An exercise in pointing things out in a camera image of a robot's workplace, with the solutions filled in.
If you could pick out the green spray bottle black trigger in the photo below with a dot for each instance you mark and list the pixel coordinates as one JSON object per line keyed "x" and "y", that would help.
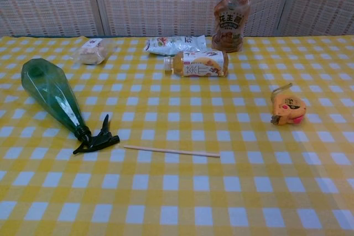
{"x": 49, "y": 86}

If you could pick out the yellow tea drink bottle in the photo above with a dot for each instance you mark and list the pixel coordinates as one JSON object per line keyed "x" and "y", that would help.
{"x": 199, "y": 64}

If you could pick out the thin wooden stick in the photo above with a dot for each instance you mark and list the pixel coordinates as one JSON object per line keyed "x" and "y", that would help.
{"x": 171, "y": 151}

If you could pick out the white green snack bag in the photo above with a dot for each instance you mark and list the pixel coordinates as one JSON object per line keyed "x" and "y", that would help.
{"x": 166, "y": 45}

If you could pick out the yellow white checkered tablecloth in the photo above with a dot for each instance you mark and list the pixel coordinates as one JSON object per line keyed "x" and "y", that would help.
{"x": 177, "y": 191}

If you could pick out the brown peanut butter spout pouch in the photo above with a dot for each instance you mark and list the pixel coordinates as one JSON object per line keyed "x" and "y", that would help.
{"x": 230, "y": 26}

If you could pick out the clear bag of beige snacks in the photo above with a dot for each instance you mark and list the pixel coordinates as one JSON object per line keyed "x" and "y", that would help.
{"x": 92, "y": 52}

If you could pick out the orange tape measure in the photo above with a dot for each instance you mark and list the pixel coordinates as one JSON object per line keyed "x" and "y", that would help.
{"x": 289, "y": 109}

